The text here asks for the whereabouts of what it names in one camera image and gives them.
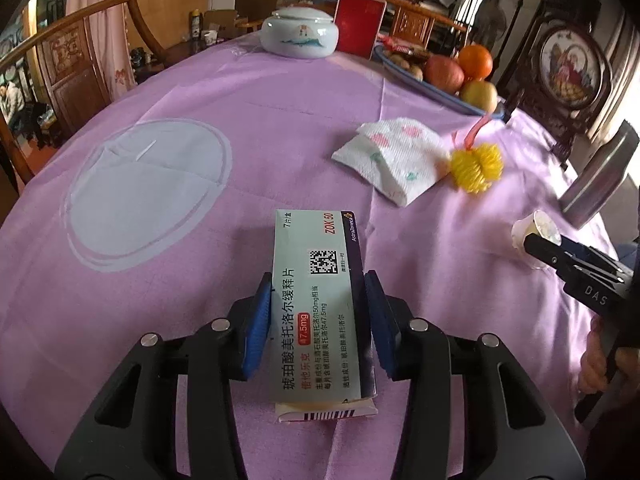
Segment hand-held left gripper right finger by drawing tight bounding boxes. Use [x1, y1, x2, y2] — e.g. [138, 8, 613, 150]
[364, 269, 586, 480]

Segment round-back wooden armchair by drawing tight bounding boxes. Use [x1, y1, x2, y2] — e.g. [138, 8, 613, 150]
[0, 0, 169, 172]

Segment dark wooden side table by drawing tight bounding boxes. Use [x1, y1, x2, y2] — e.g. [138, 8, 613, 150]
[132, 35, 242, 84]

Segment stainless steel thermos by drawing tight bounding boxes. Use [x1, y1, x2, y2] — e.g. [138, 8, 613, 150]
[558, 120, 640, 230]

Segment blue oval plate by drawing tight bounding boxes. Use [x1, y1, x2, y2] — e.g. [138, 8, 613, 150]
[374, 44, 504, 117]

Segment framed embroidery stand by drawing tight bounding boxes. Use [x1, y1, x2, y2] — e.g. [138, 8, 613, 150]
[500, 0, 614, 162]

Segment person's right hand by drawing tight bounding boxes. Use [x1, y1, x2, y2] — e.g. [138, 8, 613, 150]
[577, 317, 640, 397]

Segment small white plastic cup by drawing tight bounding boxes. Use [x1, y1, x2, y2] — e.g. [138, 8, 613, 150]
[511, 210, 562, 269]

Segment pile of walnuts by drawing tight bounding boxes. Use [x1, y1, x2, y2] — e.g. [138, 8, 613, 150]
[390, 52, 426, 81]

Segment carved wooden chair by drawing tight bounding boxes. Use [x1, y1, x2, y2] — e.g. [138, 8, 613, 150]
[362, 0, 469, 52]

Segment yellow apple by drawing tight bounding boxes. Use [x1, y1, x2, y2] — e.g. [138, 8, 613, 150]
[460, 80, 499, 114]

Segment white patterned paper napkin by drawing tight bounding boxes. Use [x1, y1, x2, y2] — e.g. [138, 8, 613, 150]
[331, 116, 454, 207]

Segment red box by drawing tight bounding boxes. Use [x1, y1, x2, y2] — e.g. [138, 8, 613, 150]
[333, 0, 387, 59]

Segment cardboard box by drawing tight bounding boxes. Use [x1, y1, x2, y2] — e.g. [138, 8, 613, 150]
[202, 9, 239, 41]

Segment beige window curtain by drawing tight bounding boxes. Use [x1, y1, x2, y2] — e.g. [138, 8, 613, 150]
[585, 10, 640, 142]

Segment orange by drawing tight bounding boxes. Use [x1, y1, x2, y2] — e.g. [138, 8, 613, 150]
[458, 45, 494, 81]

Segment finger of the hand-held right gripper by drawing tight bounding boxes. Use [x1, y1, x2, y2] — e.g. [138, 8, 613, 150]
[522, 232, 577, 275]

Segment yellow mesh ball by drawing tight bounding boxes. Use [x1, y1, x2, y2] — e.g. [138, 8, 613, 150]
[447, 112, 504, 197]

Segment white ceramic lidded jar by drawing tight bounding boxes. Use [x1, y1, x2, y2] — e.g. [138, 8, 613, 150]
[262, 4, 340, 58]

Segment red snack packets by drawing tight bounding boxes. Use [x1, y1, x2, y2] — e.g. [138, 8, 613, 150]
[379, 35, 432, 57]

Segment pink floral curtain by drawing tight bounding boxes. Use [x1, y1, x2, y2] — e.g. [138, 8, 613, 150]
[65, 0, 139, 89]

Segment red apple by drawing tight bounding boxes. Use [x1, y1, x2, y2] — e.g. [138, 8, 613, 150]
[425, 55, 466, 94]

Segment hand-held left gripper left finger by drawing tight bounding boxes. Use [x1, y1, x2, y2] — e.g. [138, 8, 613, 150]
[55, 270, 274, 480]

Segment white medicine box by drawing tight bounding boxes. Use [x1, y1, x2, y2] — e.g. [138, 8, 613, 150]
[270, 208, 378, 426]

